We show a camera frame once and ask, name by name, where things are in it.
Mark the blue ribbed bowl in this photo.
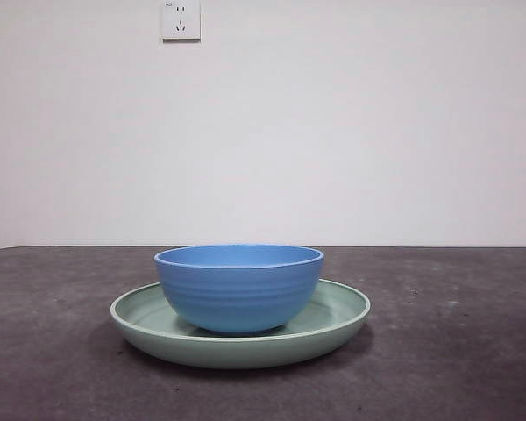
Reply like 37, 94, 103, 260
153, 244, 326, 338

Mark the green round plate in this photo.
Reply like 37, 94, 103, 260
110, 278, 373, 370

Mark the white wall socket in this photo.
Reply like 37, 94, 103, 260
161, 0, 202, 44

